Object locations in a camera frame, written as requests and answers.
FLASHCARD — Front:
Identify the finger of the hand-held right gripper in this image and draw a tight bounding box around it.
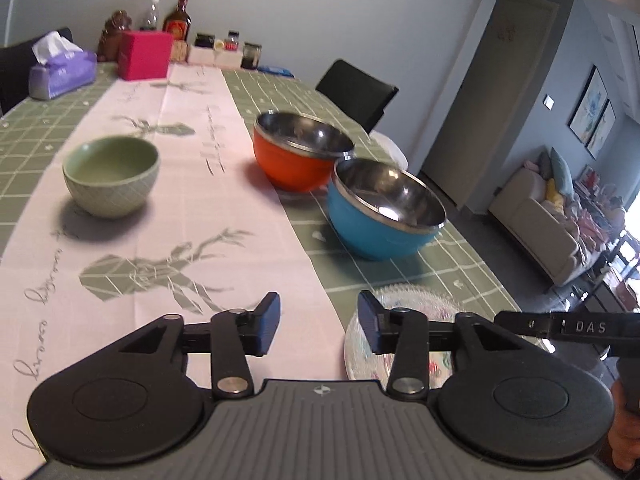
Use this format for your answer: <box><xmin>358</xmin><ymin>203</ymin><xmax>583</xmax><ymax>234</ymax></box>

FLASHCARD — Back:
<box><xmin>492</xmin><ymin>311</ymin><xmax>552</xmax><ymax>339</ymax></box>

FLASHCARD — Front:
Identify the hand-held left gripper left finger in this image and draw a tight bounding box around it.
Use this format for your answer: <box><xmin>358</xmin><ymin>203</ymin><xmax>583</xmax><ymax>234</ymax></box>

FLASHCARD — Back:
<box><xmin>102</xmin><ymin>291</ymin><xmax>281</xmax><ymax>402</ymax></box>

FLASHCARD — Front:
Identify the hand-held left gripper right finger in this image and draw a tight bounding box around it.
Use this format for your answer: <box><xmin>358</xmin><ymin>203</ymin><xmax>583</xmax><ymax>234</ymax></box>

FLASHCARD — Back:
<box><xmin>357</xmin><ymin>290</ymin><xmax>532</xmax><ymax>400</ymax></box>

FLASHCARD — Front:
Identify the blue steel bowl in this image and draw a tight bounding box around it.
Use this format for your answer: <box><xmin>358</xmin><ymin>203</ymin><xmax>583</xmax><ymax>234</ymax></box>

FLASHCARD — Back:
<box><xmin>327</xmin><ymin>157</ymin><xmax>448</xmax><ymax>262</ymax></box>

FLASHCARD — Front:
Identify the orange steel bowl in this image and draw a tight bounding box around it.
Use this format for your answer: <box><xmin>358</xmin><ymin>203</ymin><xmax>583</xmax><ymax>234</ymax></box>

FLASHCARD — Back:
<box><xmin>252</xmin><ymin>111</ymin><xmax>356</xmax><ymax>194</ymax></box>

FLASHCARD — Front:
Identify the green ceramic bowl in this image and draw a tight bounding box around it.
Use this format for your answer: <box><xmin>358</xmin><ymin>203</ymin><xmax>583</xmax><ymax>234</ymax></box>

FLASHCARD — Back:
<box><xmin>62</xmin><ymin>136</ymin><xmax>161</xmax><ymax>220</ymax></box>

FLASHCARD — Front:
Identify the person's right hand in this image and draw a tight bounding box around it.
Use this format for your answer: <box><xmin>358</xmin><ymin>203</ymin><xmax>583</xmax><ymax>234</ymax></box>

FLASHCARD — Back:
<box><xmin>606</xmin><ymin>380</ymin><xmax>640</xmax><ymax>472</ymax></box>

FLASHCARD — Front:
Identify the beige sofa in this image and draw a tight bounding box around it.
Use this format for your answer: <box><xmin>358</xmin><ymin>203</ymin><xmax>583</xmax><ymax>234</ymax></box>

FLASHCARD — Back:
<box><xmin>488</xmin><ymin>145</ymin><xmax>597</xmax><ymax>289</ymax></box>

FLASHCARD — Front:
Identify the white deer-print table runner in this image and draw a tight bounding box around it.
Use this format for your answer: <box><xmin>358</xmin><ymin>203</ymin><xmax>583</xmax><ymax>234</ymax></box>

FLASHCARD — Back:
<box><xmin>0</xmin><ymin>62</ymin><xmax>362</xmax><ymax>463</ymax></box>

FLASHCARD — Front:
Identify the blue cushion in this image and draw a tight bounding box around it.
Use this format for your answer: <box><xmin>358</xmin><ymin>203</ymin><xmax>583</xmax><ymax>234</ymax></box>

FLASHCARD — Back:
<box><xmin>549</xmin><ymin>147</ymin><xmax>574</xmax><ymax>194</ymax></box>

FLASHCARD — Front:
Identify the framed picture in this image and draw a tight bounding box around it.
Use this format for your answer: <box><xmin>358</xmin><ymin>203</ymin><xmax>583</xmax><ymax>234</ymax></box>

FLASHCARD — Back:
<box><xmin>568</xmin><ymin>64</ymin><xmax>609</xmax><ymax>144</ymax></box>
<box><xmin>585</xmin><ymin>98</ymin><xmax>618</xmax><ymax>162</ymax></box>

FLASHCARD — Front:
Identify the black chair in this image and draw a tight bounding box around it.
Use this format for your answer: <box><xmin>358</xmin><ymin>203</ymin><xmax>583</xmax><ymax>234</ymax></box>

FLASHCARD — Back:
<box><xmin>315</xmin><ymin>58</ymin><xmax>400</xmax><ymax>135</ymax></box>
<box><xmin>0</xmin><ymin>27</ymin><xmax>75</xmax><ymax>117</ymax></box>

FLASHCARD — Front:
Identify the plain wooden door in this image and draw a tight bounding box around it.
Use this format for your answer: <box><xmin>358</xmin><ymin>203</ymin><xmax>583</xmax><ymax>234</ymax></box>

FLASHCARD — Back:
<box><xmin>421</xmin><ymin>0</ymin><xmax>562</xmax><ymax>212</ymax></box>

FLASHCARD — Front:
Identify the tall dark glass jar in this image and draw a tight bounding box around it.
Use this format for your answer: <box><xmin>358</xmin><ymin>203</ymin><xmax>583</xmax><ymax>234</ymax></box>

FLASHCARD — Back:
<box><xmin>241</xmin><ymin>42</ymin><xmax>263</xmax><ymax>71</ymax></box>

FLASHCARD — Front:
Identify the pink box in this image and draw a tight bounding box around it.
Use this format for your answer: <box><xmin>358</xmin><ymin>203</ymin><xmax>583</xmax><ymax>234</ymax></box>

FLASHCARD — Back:
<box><xmin>118</xmin><ymin>30</ymin><xmax>174</xmax><ymax>82</ymax></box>

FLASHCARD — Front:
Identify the red-label liquor bottle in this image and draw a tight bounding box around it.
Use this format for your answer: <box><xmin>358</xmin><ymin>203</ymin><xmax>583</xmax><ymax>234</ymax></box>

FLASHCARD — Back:
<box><xmin>162</xmin><ymin>0</ymin><xmax>194</xmax><ymax>42</ymax></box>

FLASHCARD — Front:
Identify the purple tissue box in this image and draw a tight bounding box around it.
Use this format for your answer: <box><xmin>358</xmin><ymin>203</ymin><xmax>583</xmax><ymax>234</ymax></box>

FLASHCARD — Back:
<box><xmin>28</xmin><ymin>30</ymin><xmax>99</xmax><ymax>100</ymax></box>

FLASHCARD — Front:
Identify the brown flask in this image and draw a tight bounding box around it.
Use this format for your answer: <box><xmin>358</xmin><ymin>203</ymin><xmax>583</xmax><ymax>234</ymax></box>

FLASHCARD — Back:
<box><xmin>97</xmin><ymin>9</ymin><xmax>134</xmax><ymax>63</ymax></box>

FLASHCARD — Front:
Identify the clear plastic water bottle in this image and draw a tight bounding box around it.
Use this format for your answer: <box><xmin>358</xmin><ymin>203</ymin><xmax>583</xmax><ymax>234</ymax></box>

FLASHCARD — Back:
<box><xmin>138</xmin><ymin>0</ymin><xmax>162</xmax><ymax>32</ymax></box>

